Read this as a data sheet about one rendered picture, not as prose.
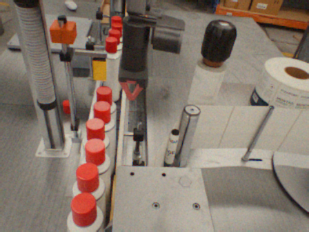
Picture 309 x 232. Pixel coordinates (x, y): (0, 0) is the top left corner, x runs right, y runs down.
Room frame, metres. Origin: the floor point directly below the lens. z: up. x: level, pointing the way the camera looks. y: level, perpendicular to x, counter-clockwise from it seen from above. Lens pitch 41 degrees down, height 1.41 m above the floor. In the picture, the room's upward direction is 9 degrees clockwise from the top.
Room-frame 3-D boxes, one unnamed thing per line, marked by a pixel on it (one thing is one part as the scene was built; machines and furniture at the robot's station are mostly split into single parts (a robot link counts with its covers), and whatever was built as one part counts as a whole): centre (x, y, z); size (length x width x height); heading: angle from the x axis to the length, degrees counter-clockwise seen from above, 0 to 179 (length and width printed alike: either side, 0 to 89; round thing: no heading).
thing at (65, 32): (0.49, 0.18, 1.05); 0.10 x 0.04 x 0.33; 99
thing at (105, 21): (1.54, 0.29, 0.85); 0.30 x 0.26 x 0.04; 9
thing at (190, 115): (0.45, -0.07, 0.97); 0.05 x 0.05 x 0.19
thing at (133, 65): (0.53, 0.07, 1.12); 0.10 x 0.07 x 0.07; 8
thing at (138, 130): (0.51, 0.04, 0.89); 0.03 x 0.03 x 0.12; 9
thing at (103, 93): (0.44, 0.12, 0.98); 0.05 x 0.05 x 0.20
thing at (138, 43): (0.53, 0.07, 1.18); 0.07 x 0.06 x 0.07; 87
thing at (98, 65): (0.50, 0.14, 1.09); 0.03 x 0.01 x 0.06; 99
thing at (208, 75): (0.67, -0.13, 1.03); 0.09 x 0.09 x 0.30
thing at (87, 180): (0.24, 0.09, 0.98); 0.05 x 0.05 x 0.20
